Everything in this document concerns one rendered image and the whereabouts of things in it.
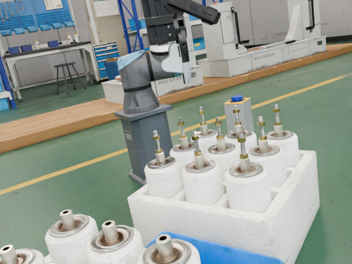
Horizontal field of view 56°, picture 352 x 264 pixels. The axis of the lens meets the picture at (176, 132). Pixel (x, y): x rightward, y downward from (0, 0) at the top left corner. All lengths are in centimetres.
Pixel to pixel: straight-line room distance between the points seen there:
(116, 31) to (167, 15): 658
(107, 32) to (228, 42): 410
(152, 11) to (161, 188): 42
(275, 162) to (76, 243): 48
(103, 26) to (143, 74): 592
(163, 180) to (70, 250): 30
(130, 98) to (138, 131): 13
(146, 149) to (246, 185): 69
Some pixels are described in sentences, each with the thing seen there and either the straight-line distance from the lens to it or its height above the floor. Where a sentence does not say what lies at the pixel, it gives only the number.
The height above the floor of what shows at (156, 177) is 23.
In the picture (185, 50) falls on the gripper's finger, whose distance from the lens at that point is 71.
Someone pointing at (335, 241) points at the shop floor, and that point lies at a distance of 97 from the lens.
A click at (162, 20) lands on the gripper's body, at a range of 72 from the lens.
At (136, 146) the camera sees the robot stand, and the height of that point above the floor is 17.
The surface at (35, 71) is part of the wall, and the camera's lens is 910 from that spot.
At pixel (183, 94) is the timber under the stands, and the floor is 5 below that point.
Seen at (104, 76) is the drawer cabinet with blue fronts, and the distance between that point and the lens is 632.
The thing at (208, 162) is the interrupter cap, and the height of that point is 25.
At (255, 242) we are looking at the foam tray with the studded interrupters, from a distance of 75.
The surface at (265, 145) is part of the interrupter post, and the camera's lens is 85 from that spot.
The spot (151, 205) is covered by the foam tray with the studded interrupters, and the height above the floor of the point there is 17.
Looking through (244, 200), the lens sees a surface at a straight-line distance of 74.
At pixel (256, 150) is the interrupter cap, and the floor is 25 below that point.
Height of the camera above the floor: 56
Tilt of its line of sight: 16 degrees down
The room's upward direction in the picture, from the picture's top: 11 degrees counter-clockwise
